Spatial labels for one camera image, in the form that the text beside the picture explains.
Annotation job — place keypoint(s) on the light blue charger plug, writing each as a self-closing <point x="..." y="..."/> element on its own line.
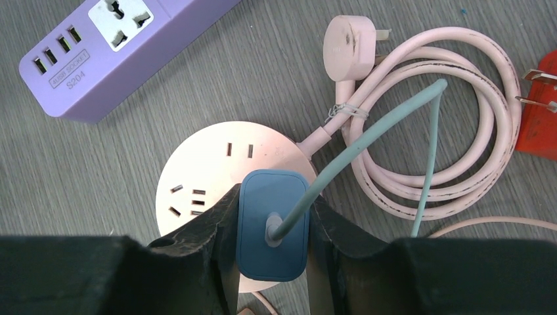
<point x="274" y="204"/>

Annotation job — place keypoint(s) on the red cube adapter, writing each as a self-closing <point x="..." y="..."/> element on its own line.
<point x="537" y="134"/>

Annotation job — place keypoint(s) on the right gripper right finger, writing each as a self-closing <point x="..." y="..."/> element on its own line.
<point x="349" y="271"/>

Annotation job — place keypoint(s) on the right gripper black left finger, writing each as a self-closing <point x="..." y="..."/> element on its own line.
<point x="191" y="270"/>

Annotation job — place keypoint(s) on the pink round socket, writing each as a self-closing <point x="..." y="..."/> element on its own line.
<point x="202" y="179"/>

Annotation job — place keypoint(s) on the purple power strip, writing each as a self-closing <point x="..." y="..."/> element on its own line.
<point x="105" y="50"/>

